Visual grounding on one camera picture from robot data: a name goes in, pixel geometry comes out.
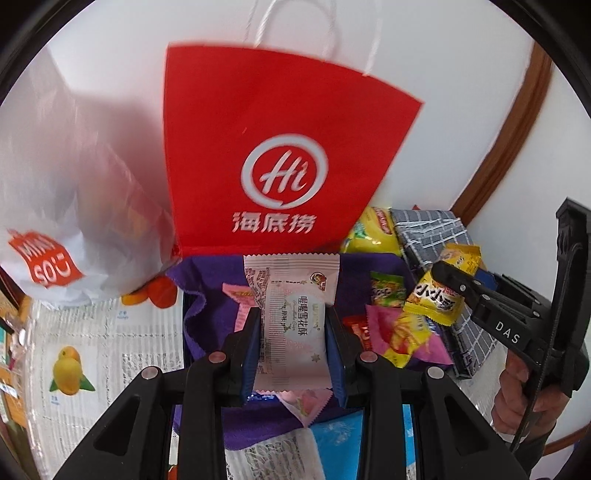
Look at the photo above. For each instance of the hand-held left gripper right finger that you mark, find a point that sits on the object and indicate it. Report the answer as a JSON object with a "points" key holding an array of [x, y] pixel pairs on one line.
{"points": [[334, 360]]}

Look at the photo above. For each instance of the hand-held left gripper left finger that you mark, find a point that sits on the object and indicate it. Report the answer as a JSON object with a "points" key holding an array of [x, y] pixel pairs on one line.
{"points": [[253, 350]]}

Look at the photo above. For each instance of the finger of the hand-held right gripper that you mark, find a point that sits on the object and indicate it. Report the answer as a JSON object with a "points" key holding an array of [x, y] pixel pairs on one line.
{"points": [[517, 300], [489, 318]]}

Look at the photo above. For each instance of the pink red candy packet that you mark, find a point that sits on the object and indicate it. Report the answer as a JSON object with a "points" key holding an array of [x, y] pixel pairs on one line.
{"points": [[358, 332]]}

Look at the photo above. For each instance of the pink white pastry packet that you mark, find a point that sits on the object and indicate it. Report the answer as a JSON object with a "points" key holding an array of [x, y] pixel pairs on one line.
{"points": [[293, 323]]}

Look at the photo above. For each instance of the pale pink cake packet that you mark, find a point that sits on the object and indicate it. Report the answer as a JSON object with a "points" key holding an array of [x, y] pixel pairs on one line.
{"points": [[304, 406]]}

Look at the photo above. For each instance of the yellow snack packet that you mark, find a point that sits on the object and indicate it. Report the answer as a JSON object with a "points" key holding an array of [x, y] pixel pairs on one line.
{"points": [[434, 300], [461, 258]]}

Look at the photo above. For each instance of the magenta snack packet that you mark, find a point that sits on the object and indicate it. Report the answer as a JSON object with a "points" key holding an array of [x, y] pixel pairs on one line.
{"points": [[415, 341]]}

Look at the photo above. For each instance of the blue tissue pack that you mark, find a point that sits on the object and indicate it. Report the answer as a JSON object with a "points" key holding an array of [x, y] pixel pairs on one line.
{"points": [[337, 443]]}

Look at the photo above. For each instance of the green candy packet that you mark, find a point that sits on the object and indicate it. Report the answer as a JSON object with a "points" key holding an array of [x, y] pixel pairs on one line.
{"points": [[388, 290]]}

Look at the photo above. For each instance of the person's right hand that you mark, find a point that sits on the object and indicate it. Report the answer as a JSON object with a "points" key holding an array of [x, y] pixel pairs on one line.
{"points": [[512, 401]]}

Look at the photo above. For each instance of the purple towel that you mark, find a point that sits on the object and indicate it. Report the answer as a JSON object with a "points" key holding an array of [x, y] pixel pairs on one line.
{"points": [[207, 286]]}

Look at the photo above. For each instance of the grey checked cloth bag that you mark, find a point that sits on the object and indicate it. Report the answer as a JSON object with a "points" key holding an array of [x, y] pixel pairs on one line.
{"points": [[425, 230]]}

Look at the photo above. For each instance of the yellow chips bag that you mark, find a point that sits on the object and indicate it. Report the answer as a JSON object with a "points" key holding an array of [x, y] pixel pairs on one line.
{"points": [[369, 230]]}

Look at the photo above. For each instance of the red paper bag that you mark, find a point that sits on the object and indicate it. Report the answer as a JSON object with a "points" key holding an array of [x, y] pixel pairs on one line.
{"points": [[277, 115]]}

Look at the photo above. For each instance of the white plastic bag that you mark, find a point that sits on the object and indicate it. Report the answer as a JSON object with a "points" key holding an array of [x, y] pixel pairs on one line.
{"points": [[69, 184]]}

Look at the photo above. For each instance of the wooden door frame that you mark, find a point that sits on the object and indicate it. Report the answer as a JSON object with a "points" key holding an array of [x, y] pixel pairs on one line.
{"points": [[512, 138]]}

